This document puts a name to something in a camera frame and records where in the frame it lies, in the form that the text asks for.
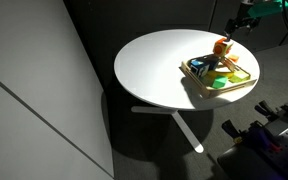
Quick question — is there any white table pedestal base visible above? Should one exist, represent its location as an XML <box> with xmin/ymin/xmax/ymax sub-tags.
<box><xmin>130</xmin><ymin>105</ymin><xmax>205</xmax><ymax>154</ymax></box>

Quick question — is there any yellow block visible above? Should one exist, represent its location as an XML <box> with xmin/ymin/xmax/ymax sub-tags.
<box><xmin>205</xmin><ymin>68</ymin><xmax>235</xmax><ymax>80</ymax></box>

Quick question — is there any orange block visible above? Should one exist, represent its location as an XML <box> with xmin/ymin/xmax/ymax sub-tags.
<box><xmin>228</xmin><ymin>53</ymin><xmax>240</xmax><ymax>64</ymax></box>

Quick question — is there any purple clamp with black handles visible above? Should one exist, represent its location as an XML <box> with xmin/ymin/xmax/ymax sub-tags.
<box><xmin>221</xmin><ymin>119</ymin><xmax>252</xmax><ymax>144</ymax></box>

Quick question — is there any plush block with face print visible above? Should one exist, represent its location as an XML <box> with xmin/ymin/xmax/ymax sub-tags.
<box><xmin>212</xmin><ymin>37</ymin><xmax>234</xmax><ymax>57</ymax></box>

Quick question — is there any wooden tray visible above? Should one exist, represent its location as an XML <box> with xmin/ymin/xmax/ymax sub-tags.
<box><xmin>178</xmin><ymin>54</ymin><xmax>258</xmax><ymax>100</ymax></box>

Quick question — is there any green block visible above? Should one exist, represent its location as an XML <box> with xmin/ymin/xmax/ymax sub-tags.
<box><xmin>211</xmin><ymin>75</ymin><xmax>229</xmax><ymax>90</ymax></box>

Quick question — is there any teal green gripper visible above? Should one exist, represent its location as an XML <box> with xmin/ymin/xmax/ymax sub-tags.
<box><xmin>223</xmin><ymin>0</ymin><xmax>288</xmax><ymax>38</ymax></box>

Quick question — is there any purple clamp with orange handle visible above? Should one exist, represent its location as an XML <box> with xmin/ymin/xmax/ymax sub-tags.
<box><xmin>245</xmin><ymin>124</ymin><xmax>283</xmax><ymax>154</ymax></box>

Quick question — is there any black cart top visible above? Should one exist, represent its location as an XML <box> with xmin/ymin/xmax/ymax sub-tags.
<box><xmin>217</xmin><ymin>144</ymin><xmax>285</xmax><ymax>180</ymax></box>

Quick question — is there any yellow-green block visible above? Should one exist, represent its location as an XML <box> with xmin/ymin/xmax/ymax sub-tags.
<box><xmin>228</xmin><ymin>70</ymin><xmax>251</xmax><ymax>84</ymax></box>

